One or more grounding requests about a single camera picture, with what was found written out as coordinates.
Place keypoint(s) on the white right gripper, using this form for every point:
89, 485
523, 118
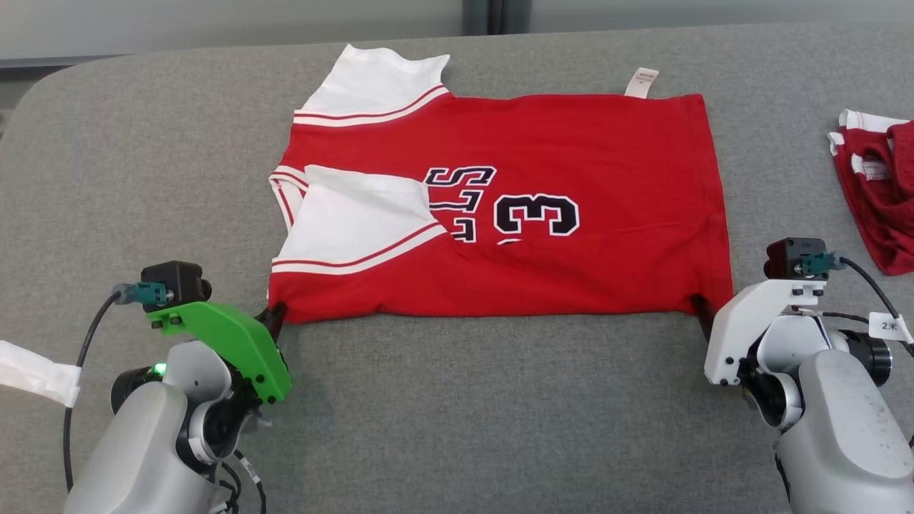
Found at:
742, 314

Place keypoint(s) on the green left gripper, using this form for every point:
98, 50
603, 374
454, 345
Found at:
228, 335

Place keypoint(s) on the red Bulls jersey shirt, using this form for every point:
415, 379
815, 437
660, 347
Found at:
571, 271

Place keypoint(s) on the red Bulls shorts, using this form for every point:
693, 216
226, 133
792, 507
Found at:
882, 214

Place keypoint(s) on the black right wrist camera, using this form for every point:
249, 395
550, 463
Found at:
784, 258

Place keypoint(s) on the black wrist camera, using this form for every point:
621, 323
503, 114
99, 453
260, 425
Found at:
784, 258
178, 282

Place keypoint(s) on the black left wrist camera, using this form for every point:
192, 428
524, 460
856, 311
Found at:
178, 282

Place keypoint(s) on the teal right camera connector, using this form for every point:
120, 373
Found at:
817, 264

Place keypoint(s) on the teal camera connector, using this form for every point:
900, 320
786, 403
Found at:
146, 293
817, 264

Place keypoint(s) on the teal left camera connector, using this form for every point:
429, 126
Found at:
146, 293

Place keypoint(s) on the grey metal partition post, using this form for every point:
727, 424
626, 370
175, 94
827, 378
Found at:
496, 16

